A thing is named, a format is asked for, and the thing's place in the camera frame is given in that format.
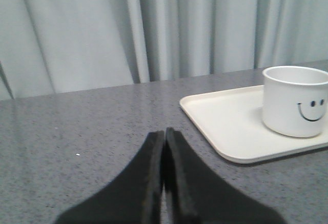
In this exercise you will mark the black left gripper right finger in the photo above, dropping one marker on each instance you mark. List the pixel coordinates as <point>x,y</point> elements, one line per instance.
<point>196,194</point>

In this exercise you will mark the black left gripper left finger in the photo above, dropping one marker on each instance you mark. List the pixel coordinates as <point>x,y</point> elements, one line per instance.
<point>134,196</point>

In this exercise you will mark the white smiley face mug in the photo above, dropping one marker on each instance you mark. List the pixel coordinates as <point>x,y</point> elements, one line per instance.
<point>294,100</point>

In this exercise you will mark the cream rectangular tray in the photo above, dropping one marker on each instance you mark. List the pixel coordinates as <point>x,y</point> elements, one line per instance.
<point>231,122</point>

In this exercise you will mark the pale grey curtain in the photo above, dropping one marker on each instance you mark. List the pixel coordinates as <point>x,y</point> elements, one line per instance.
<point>57,46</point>

